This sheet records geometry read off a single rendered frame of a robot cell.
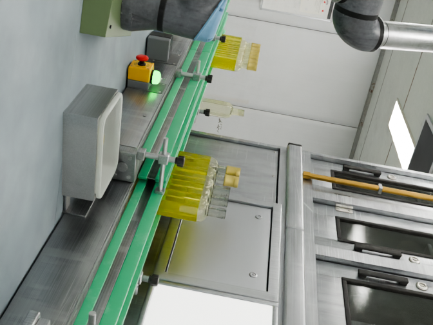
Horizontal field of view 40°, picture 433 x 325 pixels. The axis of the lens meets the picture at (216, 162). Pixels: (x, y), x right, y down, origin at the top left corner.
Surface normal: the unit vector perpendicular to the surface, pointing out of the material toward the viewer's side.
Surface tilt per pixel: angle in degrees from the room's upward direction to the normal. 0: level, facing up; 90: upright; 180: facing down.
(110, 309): 90
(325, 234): 90
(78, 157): 90
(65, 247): 90
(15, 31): 0
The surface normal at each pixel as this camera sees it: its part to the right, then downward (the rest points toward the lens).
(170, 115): 0.14, -0.86
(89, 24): -0.07, 0.22
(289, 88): -0.11, 0.48
